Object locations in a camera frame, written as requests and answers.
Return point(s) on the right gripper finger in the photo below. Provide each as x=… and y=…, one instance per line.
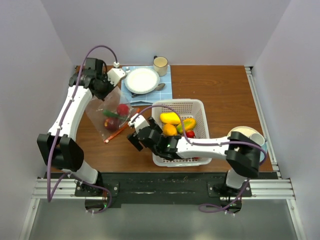
x=153, y=124
x=133, y=139

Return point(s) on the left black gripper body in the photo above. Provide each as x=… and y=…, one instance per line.
x=105, y=87

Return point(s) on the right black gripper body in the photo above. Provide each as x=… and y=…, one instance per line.
x=135, y=134

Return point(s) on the small orange fake fruit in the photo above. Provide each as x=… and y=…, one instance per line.
x=169, y=130

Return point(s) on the yellow fake mango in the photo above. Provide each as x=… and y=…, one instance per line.
x=170, y=118

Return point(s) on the clear zip top bag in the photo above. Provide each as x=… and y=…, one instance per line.
x=95, y=108

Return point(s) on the orange green fake mango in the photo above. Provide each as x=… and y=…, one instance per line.
x=188, y=123

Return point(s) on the fake strawberries bunch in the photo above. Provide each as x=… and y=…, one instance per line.
x=191, y=135

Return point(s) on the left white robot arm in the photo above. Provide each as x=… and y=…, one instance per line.
x=58, y=146

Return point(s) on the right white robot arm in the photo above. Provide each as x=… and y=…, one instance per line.
x=242, y=154

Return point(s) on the fake red apple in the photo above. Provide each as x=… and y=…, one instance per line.
x=111, y=124

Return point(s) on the fake green pepper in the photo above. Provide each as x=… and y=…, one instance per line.
x=111, y=114

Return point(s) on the fake red pomegranate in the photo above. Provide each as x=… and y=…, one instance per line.
x=123, y=110

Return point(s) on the metal spoon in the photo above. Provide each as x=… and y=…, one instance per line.
x=159, y=87

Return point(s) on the white plastic basket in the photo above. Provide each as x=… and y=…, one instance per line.
x=192, y=111

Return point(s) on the white round plate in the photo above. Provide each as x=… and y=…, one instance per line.
x=141, y=80

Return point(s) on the cream mug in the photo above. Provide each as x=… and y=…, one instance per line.
x=160, y=65

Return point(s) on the floral cream blue plate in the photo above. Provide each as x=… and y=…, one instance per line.
x=247, y=131

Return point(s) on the grey teacup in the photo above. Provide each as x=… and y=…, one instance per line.
x=258, y=139

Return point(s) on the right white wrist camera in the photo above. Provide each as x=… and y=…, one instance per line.
x=138, y=122

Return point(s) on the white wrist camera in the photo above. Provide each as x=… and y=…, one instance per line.
x=138, y=122
x=115, y=75

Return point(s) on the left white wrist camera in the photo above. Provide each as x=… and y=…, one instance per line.
x=115, y=75

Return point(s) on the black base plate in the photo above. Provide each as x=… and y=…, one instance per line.
x=206, y=190

